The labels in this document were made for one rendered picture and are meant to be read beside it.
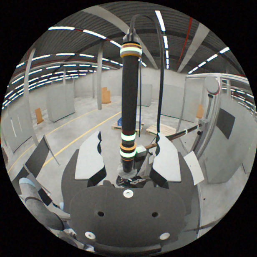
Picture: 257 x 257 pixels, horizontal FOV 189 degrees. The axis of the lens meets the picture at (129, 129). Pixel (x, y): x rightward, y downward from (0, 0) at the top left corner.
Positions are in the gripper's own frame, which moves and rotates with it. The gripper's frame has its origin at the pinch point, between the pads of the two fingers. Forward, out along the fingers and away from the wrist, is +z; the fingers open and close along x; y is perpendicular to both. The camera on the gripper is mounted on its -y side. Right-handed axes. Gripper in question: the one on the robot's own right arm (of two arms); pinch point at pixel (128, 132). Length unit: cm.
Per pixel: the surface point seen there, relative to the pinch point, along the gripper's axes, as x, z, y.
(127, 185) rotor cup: 0.2, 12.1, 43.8
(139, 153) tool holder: 3.4, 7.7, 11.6
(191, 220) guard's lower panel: 64, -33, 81
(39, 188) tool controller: -63, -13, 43
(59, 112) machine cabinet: -460, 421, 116
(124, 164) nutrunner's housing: -0.8, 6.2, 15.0
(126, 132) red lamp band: -0.4, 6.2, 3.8
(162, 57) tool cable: 7.8, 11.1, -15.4
